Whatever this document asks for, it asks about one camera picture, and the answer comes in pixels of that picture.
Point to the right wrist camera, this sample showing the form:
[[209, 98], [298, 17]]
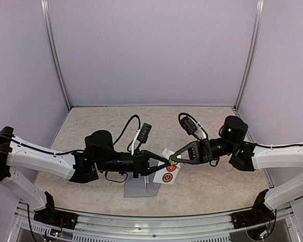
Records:
[[192, 126]]

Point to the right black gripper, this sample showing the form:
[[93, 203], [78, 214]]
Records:
[[199, 152]]

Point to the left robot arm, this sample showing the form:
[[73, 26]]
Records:
[[77, 166]]

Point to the aluminium frame post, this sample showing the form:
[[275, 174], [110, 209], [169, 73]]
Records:
[[54, 53], [251, 53]]

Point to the right aluminium frame post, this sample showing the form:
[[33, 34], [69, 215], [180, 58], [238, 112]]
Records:
[[251, 53]]

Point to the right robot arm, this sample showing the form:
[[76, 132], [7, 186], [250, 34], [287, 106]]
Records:
[[247, 156]]

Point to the left aluminium frame post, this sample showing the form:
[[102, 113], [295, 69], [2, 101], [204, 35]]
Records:
[[54, 53]]

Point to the front aluminium rail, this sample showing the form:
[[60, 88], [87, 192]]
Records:
[[205, 227]]

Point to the grey paper envelope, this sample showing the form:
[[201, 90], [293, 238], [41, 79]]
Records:
[[137, 187]]

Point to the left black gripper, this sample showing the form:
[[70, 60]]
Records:
[[144, 168]]

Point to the white sticker sheet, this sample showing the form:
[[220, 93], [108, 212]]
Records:
[[168, 174]]

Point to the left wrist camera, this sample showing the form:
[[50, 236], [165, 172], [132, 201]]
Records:
[[141, 136]]

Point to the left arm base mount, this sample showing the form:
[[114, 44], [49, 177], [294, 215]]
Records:
[[52, 216]]

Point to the green round seal sticker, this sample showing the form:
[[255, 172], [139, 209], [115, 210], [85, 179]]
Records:
[[172, 161]]

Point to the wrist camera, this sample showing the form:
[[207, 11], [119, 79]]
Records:
[[192, 126], [141, 136]]

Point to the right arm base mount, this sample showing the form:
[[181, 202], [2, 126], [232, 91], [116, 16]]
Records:
[[257, 214]]

